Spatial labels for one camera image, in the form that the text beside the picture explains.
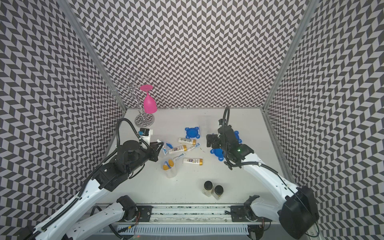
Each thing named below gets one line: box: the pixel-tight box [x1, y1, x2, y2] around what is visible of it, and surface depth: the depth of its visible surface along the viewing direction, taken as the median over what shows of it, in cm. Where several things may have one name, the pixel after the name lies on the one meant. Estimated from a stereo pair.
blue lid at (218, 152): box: [210, 148, 224, 162], surface depth 96 cm
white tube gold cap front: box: [183, 157, 203, 166], surface depth 91 cm
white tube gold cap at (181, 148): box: [168, 145, 188, 154], surface depth 96 cm
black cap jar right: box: [212, 185, 224, 201], surface depth 73 cm
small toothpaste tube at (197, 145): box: [186, 142, 201, 152], surface depth 98 cm
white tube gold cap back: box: [178, 137, 197, 145], surface depth 100 cm
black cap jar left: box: [203, 180, 214, 197], surface depth 74 cm
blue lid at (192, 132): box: [185, 126, 201, 139], surface depth 105 cm
